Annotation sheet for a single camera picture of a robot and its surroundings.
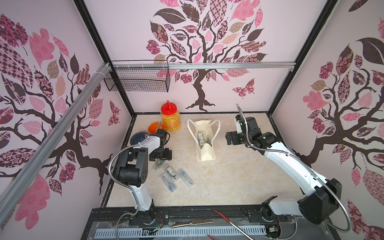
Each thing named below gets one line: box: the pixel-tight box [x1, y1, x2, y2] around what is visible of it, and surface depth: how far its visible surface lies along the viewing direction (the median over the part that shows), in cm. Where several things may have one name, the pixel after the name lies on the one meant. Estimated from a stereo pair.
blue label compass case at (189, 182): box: [177, 168, 195, 188], surface depth 87 cm
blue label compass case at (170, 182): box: [160, 172, 178, 193], surface depth 86 cm
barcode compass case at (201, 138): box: [198, 131, 204, 146], surface depth 97 cm
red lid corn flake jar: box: [160, 100, 182, 133], surface depth 102 cm
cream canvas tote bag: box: [187, 119, 221, 162], surface depth 96 cm
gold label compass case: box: [164, 163, 177, 180], surface depth 89 cm
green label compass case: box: [151, 158, 164, 172], surface depth 93 cm
